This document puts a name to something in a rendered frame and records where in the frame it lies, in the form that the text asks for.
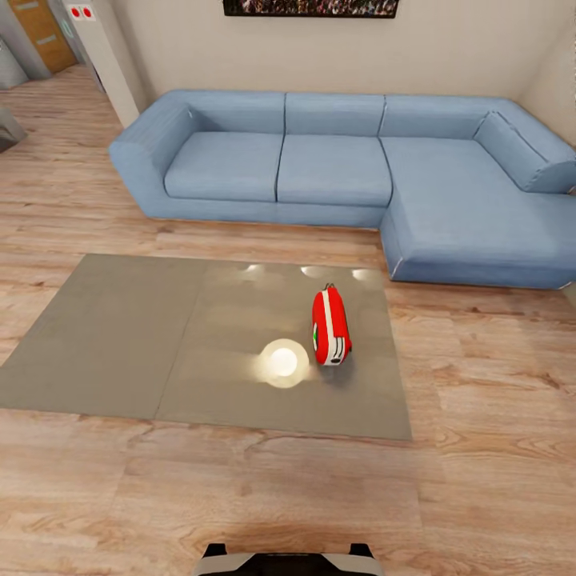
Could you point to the coffee table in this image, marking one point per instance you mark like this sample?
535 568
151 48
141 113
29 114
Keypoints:
218 342

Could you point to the door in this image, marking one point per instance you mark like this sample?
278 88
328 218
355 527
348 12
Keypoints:
43 31

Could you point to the radio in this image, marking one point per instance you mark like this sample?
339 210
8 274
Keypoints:
330 332

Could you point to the sofa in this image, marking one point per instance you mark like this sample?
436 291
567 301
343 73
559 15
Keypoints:
463 190

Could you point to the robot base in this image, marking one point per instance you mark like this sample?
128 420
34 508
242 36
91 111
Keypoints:
217 563

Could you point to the standing mirror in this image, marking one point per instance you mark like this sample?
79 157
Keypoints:
67 23

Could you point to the electric switch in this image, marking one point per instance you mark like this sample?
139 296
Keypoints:
87 12
76 12

